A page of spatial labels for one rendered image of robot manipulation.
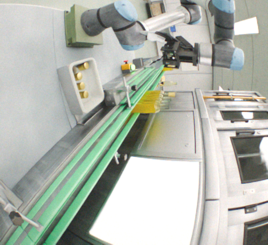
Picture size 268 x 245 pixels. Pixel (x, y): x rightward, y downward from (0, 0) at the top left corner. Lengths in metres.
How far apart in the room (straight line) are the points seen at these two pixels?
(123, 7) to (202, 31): 6.18
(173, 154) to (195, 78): 6.27
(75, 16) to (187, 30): 6.14
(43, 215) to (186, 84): 6.81
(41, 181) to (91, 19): 0.65
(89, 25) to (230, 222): 0.97
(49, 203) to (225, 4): 0.74
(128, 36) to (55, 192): 0.65
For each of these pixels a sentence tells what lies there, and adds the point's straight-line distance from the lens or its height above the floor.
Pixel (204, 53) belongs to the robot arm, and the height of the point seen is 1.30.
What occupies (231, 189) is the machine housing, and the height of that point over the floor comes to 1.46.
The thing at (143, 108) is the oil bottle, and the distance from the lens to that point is 0.74.
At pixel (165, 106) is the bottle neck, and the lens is 0.72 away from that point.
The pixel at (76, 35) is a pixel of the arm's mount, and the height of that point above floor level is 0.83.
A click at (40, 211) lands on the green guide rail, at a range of 0.43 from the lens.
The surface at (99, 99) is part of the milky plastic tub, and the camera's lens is 0.67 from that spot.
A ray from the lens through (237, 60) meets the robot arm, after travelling 0.43.
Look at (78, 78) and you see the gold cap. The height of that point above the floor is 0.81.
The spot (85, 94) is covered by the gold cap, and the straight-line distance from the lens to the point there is 0.61.
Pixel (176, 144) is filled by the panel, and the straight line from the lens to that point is 0.67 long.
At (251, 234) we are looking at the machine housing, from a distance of 0.59.
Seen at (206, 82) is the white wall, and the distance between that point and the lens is 6.89.
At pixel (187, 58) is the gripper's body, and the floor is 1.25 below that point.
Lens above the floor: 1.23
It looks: 22 degrees down
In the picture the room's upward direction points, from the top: 90 degrees clockwise
